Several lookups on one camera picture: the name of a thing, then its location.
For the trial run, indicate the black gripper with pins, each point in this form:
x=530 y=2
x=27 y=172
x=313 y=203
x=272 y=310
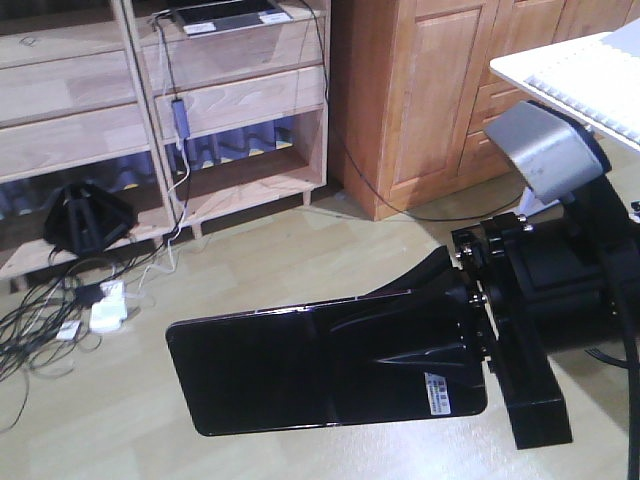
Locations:
x=563 y=284

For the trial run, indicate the black foldable smartphone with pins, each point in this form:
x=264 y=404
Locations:
x=272 y=370

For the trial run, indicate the wooden cabinet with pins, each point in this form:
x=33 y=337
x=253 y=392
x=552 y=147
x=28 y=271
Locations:
x=411 y=89

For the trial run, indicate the wooden low shelf unit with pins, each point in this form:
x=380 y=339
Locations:
x=86 y=97

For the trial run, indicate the gray usb hub dongle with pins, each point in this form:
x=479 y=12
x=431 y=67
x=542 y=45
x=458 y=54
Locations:
x=180 y=117

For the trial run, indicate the white power strip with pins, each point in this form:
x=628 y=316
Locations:
x=110 y=311

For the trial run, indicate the silver laptop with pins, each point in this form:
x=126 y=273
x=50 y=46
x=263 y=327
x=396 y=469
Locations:
x=199 y=18

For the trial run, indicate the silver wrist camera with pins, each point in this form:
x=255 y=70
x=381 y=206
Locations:
x=553 y=152

